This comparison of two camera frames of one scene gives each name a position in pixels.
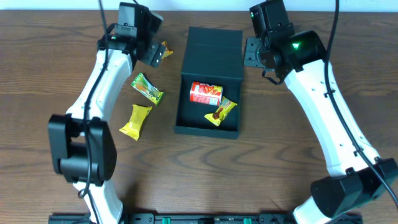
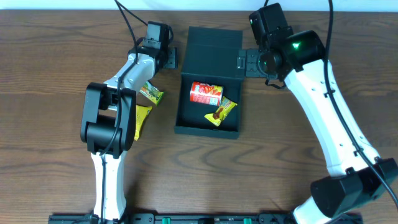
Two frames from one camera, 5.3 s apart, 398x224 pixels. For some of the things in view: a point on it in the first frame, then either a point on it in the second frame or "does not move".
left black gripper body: (153, 53) to (171, 58)
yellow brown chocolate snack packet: (225, 107) does not move
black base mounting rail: (176, 218) does not move
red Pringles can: (206, 93) does not move
